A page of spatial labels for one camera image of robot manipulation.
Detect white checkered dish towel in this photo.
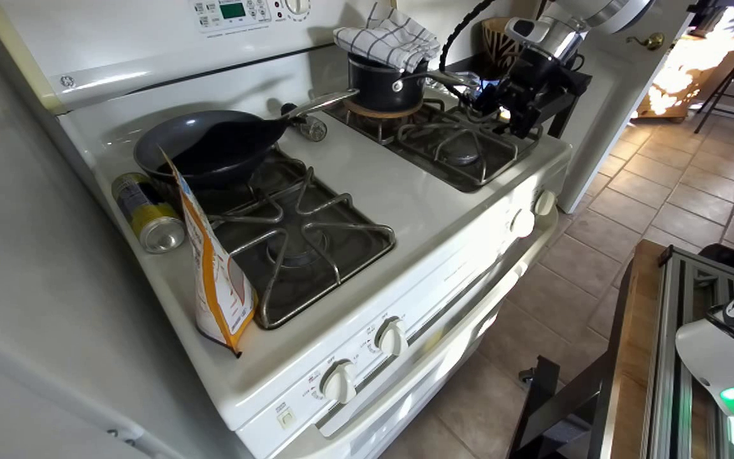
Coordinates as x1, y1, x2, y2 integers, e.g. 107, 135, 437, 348
332, 8, 444, 73

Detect grey metal burner grating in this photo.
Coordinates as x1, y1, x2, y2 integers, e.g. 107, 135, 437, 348
388, 98, 524, 190
203, 166, 399, 332

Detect wicker basket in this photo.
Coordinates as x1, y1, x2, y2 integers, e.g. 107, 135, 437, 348
477, 17, 524, 77

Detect orange white paper bag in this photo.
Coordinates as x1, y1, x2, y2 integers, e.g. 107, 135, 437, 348
157, 149, 259, 356

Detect round gas burner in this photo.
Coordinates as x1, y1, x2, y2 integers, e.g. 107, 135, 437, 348
436, 135, 491, 172
263, 223, 344, 274

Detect small round metal disc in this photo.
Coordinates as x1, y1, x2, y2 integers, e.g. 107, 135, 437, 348
296, 111, 332, 145

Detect black saucepan with steel handle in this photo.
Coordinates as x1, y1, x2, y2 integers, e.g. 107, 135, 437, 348
344, 50, 483, 114

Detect white black device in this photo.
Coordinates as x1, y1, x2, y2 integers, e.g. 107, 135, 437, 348
672, 274, 734, 439

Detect white stove knob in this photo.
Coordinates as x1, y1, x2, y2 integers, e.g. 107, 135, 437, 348
507, 205, 541, 241
316, 356, 361, 407
529, 186, 561, 218
370, 314, 411, 360

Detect grey grating under saucepan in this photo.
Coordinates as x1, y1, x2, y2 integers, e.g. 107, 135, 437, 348
328, 93, 447, 145

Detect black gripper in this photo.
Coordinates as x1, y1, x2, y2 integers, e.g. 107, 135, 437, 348
463, 50, 593, 139

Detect white gas stove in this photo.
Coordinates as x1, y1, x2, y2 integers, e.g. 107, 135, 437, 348
0, 0, 575, 459

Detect black frying pan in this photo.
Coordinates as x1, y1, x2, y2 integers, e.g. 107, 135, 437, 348
133, 86, 361, 190

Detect wooden edged metal table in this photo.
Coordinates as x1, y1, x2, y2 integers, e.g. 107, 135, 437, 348
593, 239, 734, 459

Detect black metal stand frame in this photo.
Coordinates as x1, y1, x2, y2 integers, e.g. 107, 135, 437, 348
505, 353, 620, 459

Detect white refrigerator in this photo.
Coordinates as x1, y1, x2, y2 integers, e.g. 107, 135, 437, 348
0, 0, 242, 459

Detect brass door knob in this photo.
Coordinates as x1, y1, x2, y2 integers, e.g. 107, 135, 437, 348
630, 29, 668, 52

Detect black cable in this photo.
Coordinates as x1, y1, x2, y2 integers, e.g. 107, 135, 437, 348
436, 0, 498, 77

